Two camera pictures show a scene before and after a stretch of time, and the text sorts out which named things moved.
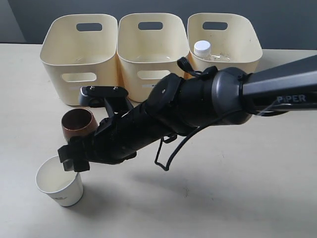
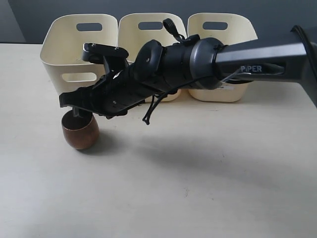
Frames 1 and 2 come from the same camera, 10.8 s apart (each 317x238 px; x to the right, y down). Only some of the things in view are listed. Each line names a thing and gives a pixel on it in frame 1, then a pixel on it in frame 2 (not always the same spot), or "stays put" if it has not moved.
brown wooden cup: [78, 122] stays put
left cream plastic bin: [81, 50] stays put
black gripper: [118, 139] to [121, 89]
